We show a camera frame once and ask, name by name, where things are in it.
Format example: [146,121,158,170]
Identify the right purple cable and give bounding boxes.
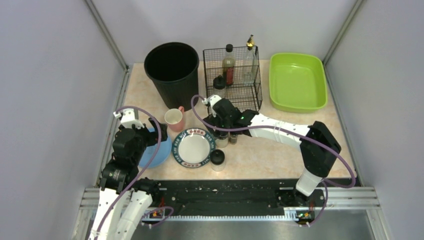
[190,94,357,228]

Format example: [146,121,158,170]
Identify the white plate with blue rim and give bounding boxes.
[171,127,217,169]

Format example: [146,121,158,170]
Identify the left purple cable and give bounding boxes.
[94,105,174,240]

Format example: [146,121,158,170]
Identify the pink ceramic mug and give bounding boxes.
[164,106,185,132]

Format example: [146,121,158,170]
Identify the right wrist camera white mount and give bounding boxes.
[201,94,222,117]

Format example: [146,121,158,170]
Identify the blue plastic plate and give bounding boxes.
[138,136,172,168]

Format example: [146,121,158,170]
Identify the clear glass bottle gold cap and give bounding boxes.
[243,34,257,86]

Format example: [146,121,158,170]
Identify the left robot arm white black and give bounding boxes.
[88,117,168,240]

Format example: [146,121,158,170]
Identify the green plastic basin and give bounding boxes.
[268,52,328,114]

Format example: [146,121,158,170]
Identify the purple cable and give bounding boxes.
[94,105,174,240]
[190,94,357,228]

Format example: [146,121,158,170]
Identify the black plastic waste bin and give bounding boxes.
[143,42,200,111]

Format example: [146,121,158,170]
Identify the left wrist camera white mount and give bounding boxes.
[113,108,146,130]

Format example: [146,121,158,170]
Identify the spice jar black lid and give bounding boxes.
[215,131,229,148]
[209,149,226,172]
[212,75,226,98]

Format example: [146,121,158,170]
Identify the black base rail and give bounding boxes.
[150,179,326,217]

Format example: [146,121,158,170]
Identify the small dark spice jar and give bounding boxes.
[228,132,238,145]

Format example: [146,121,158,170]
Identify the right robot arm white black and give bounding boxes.
[201,95,341,198]

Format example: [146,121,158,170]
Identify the black wire mesh rack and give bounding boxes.
[202,46,263,111]

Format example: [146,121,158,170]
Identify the dark sauce bottle black cap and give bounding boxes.
[221,43,236,86]

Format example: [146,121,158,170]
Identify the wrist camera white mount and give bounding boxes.
[201,94,222,117]
[113,108,146,130]

